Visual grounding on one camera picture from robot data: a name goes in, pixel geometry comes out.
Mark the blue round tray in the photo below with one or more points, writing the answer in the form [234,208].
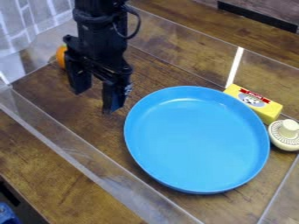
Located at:
[197,139]

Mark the white toy mushroom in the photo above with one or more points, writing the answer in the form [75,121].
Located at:
[284,132]

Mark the blue object at corner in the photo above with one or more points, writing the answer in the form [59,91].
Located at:
[7,215]

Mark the yellow butter box toy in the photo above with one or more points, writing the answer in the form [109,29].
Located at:
[266,108]

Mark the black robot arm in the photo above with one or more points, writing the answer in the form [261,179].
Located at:
[103,8]

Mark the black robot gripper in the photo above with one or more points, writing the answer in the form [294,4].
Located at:
[95,53]

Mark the clear acrylic enclosure wall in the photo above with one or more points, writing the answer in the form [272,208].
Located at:
[65,158]

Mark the orange ball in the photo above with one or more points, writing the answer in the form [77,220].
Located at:
[61,53]

